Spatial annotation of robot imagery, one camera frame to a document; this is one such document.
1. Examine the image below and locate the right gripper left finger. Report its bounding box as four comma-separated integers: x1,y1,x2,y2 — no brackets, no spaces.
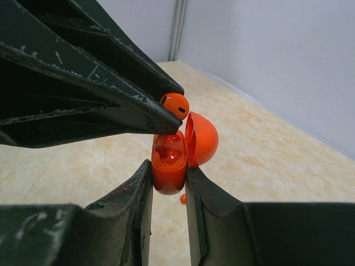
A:
1,160,153,265

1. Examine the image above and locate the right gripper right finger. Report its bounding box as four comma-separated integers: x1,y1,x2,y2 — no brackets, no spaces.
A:
185,168,354,265

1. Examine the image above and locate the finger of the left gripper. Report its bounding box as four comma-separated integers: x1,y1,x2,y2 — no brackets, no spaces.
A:
1,44,183,149
20,1,184,101

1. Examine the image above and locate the red earbud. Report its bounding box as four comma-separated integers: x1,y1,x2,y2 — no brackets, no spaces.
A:
153,93,190,148
180,193,187,204

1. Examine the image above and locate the red earbud charging case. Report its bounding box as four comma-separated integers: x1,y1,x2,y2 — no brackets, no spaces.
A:
151,112,219,196

